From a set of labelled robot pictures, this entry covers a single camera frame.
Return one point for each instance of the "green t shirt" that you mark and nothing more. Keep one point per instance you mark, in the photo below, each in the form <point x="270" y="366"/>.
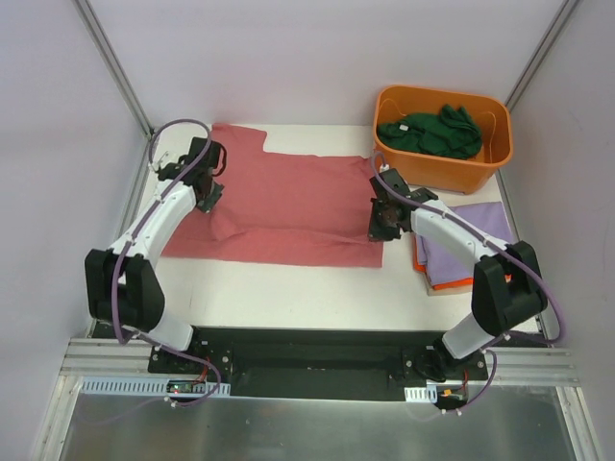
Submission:
<point x="450" y="133"/>

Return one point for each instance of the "right aluminium frame post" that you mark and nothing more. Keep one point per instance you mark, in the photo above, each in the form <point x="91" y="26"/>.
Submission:
<point x="560" y="21"/>

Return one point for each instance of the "folded orange t shirt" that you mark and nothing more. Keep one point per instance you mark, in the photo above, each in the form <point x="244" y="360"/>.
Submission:
<point x="418" y="267"/>

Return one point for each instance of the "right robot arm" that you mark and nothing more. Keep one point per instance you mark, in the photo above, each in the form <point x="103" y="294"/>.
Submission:
<point x="507" y="285"/>

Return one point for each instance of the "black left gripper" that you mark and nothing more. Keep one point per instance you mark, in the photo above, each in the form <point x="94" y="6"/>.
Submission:
<point x="211" y="196"/>

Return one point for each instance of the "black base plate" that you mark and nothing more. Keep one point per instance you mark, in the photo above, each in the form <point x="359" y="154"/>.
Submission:
<point x="312" y="364"/>

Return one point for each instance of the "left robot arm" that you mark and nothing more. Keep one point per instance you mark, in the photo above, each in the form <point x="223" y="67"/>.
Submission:
<point x="121" y="283"/>

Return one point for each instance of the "right white cable duct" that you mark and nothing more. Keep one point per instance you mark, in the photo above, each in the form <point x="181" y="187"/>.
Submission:
<point x="433" y="394"/>

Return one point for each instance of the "orange plastic bin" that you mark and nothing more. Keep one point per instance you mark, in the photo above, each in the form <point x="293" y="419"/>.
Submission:
<point x="459" y="175"/>

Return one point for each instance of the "left aluminium frame post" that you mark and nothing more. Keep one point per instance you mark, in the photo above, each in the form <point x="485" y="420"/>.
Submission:
<point x="110" y="59"/>

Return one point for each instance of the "pink t shirt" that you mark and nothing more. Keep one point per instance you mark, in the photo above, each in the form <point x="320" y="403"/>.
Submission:
<point x="283" y="209"/>

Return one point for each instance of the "left white cable duct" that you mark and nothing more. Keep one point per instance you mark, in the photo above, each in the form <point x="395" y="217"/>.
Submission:
<point x="153" y="387"/>

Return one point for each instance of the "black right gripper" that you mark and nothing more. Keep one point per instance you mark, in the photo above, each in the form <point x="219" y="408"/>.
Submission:
<point x="380" y="227"/>

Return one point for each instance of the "white cable duct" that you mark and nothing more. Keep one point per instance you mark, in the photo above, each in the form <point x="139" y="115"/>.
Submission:
<point x="153" y="387"/>
<point x="433" y="394"/>

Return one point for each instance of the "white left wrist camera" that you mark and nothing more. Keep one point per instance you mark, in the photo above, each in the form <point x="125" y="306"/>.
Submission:
<point x="156" y="164"/>

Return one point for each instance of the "aluminium frame post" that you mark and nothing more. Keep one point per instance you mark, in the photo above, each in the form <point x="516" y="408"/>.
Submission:
<point x="110" y="59"/>
<point x="560" y="21"/>

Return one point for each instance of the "folded purple t shirt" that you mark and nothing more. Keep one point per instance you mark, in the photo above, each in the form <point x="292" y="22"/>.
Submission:
<point x="443" y="267"/>

